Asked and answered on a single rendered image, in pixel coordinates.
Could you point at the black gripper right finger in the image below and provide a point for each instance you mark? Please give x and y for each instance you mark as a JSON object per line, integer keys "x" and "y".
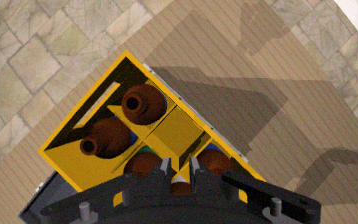
{"x": 270, "y": 202}

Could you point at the yellow bottle crate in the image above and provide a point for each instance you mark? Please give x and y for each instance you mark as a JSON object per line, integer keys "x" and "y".
{"x": 178, "y": 136}

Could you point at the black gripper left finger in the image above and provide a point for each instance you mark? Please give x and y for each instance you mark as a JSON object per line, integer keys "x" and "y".
{"x": 96, "y": 203}

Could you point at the grey square tray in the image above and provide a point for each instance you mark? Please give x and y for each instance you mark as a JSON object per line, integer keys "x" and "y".
{"x": 54, "y": 189}

